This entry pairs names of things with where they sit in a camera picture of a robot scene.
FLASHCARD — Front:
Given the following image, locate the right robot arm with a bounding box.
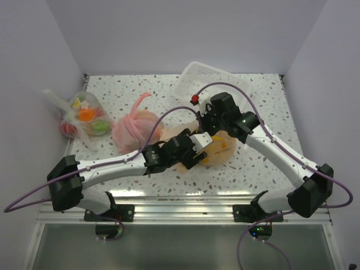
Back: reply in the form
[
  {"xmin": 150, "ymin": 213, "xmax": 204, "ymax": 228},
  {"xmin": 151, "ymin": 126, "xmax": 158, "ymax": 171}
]
[{"xmin": 191, "ymin": 92, "xmax": 334, "ymax": 222}]

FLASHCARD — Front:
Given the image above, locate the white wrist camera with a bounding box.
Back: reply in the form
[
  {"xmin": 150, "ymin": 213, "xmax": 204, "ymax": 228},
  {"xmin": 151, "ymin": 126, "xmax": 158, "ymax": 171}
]
[
  {"xmin": 190, "ymin": 132, "xmax": 213, "ymax": 153},
  {"xmin": 190, "ymin": 93, "xmax": 210, "ymax": 115}
]

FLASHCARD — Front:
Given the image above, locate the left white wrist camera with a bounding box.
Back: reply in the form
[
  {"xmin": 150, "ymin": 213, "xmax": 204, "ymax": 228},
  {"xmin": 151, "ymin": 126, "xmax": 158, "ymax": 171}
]
[{"xmin": 190, "ymin": 132, "xmax": 213, "ymax": 153}]

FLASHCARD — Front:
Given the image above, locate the pink plastic bag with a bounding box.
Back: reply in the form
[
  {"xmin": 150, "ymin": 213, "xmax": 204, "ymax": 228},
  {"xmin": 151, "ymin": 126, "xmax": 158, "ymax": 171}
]
[{"xmin": 111, "ymin": 92, "xmax": 159, "ymax": 154}]

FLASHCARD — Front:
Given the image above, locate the clear plastic bag with fruit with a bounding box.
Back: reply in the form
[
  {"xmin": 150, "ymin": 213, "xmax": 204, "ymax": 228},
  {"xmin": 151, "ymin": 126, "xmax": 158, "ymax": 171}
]
[{"xmin": 42, "ymin": 89, "xmax": 112, "ymax": 146}]

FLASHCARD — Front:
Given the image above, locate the aluminium mounting rail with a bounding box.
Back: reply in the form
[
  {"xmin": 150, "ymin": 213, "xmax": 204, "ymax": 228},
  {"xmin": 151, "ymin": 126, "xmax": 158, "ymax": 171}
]
[{"xmin": 36, "ymin": 195, "xmax": 332, "ymax": 225}]

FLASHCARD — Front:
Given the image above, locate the orange plastic bag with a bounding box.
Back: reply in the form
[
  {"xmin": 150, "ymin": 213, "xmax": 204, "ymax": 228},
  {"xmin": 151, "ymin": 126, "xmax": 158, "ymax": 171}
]
[{"xmin": 160, "ymin": 120, "xmax": 237, "ymax": 167}]

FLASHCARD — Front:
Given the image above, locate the right black base bracket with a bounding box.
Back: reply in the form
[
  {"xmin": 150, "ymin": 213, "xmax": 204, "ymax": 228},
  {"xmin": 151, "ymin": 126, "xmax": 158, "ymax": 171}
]
[{"xmin": 232, "ymin": 204, "xmax": 277, "ymax": 223}]

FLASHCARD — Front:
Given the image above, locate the white plastic basket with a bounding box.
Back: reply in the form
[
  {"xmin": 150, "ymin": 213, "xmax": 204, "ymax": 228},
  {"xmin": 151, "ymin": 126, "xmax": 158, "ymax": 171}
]
[{"xmin": 172, "ymin": 62, "xmax": 253, "ymax": 112}]

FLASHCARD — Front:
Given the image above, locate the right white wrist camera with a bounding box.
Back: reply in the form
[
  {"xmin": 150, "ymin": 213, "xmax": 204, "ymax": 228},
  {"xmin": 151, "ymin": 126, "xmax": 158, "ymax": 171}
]
[{"xmin": 190, "ymin": 93, "xmax": 210, "ymax": 115}]

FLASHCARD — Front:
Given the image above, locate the black base bracket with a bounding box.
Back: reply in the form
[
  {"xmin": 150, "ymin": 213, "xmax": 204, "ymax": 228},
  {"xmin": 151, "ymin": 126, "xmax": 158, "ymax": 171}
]
[
  {"xmin": 232, "ymin": 204, "xmax": 277, "ymax": 223},
  {"xmin": 84, "ymin": 204, "xmax": 135, "ymax": 222}
]

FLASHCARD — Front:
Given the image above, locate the left black base bracket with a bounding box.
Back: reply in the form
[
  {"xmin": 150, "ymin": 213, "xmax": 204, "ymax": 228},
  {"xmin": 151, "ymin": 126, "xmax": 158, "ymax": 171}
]
[{"xmin": 84, "ymin": 204, "xmax": 135, "ymax": 222}]

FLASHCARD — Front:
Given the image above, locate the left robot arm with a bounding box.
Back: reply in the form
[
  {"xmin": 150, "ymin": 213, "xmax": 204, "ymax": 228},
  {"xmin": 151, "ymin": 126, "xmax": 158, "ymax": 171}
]
[{"xmin": 47, "ymin": 129, "xmax": 213, "ymax": 221}]

